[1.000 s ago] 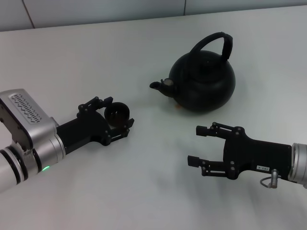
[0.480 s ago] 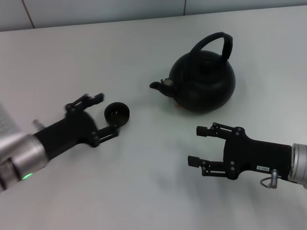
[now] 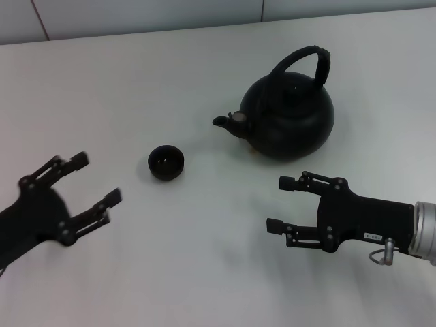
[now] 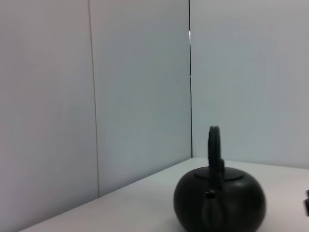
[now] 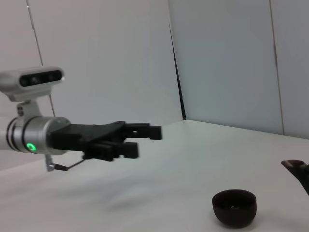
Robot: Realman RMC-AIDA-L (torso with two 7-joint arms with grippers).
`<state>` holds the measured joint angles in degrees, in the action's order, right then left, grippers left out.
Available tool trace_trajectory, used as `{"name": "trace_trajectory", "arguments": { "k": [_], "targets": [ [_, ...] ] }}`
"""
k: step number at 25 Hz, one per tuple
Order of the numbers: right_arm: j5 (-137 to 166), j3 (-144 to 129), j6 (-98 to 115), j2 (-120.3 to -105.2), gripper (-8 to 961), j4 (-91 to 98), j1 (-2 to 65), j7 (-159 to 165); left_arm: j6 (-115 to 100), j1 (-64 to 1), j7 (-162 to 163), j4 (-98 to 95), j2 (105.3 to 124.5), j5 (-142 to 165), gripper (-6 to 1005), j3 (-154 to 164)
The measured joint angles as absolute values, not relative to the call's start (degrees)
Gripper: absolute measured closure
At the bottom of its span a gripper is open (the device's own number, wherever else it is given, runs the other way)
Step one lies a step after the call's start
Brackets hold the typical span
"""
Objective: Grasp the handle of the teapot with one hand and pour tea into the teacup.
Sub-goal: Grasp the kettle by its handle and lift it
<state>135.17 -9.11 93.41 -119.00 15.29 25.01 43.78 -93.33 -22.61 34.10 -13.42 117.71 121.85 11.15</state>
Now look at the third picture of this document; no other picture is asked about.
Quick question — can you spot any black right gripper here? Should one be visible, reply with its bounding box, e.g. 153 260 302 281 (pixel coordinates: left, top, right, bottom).
266 171 416 255

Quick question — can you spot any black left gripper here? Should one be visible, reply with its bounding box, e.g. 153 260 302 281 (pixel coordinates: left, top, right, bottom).
0 151 123 270

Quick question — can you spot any black round teapot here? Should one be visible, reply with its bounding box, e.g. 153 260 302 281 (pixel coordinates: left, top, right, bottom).
212 45 336 162

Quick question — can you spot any small dark teacup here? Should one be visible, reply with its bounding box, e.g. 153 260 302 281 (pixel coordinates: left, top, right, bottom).
147 144 186 182

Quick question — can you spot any silver plug with thin cable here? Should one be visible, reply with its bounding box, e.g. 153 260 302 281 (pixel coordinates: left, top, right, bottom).
367 237 400 267

